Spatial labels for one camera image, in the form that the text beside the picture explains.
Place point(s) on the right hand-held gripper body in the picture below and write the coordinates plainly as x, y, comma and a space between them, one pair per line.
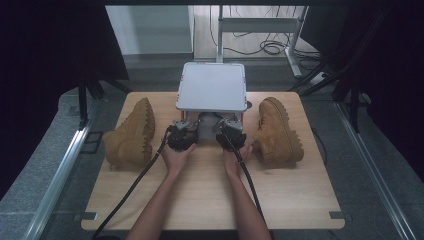
233, 133

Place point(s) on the grey metal box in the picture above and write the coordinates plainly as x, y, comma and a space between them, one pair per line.
211, 86

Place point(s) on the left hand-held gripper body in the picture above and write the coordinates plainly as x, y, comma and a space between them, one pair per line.
180, 138

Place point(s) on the tan suede boot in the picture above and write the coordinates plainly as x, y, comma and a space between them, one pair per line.
131, 136
276, 133

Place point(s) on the dark curtain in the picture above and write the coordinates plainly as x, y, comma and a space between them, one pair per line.
40, 66
393, 66

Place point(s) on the white power strip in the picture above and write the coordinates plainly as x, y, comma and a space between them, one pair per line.
317, 77

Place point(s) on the person's left hand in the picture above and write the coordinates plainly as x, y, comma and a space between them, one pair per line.
176, 160

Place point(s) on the black metal stand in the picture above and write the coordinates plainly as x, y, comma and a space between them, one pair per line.
353, 100
82, 100

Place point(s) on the person's right hand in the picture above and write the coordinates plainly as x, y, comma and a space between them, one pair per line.
233, 163

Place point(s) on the metal floor rail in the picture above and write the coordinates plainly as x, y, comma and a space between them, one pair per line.
376, 180
56, 180

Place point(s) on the white metal desk frame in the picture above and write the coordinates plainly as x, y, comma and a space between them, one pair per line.
256, 25

